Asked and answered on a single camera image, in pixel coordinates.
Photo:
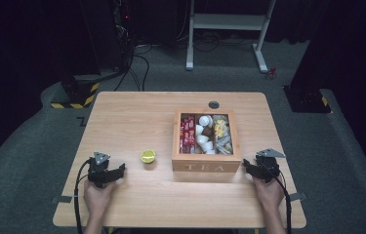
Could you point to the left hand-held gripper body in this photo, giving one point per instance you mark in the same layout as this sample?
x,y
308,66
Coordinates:
x,y
97,172

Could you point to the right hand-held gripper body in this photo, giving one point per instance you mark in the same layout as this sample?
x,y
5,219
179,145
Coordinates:
x,y
268,169

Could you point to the yellow-lid capsule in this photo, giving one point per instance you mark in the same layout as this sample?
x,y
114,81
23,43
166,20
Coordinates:
x,y
147,156

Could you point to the wooden tea box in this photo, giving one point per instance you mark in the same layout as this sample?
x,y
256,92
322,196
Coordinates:
x,y
206,162

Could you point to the person's left hand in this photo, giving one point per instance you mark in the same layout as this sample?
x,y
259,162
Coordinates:
x,y
96,199

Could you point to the person's right hand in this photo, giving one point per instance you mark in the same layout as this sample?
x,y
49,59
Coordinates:
x,y
270,195

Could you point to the clear grey packets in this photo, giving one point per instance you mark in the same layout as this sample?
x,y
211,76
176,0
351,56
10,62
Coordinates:
x,y
223,143

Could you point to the grey tape strip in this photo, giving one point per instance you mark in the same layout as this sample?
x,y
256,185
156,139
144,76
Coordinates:
x,y
62,199
299,196

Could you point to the white capsule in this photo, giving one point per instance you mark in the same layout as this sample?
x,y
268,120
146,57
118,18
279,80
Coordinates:
x,y
205,120
202,139
199,130
208,147

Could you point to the clear packets with yellow contents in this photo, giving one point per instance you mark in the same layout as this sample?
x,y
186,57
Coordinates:
x,y
220,127

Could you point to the brown capsule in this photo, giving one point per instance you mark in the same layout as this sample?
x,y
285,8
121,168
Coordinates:
x,y
208,131

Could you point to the stack of red sachets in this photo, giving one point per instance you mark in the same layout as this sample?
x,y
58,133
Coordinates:
x,y
187,135

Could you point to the round table grommet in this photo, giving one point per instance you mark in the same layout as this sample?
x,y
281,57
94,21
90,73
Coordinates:
x,y
213,104

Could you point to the black yellow striped base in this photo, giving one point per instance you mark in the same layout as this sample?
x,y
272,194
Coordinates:
x,y
79,97

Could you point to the dark equipment rack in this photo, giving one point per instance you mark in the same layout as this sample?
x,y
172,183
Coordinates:
x,y
122,29

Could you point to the white metal stand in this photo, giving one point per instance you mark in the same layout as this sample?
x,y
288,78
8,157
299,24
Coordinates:
x,y
226,21

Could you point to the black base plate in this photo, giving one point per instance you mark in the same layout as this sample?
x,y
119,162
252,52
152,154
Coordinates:
x,y
305,99

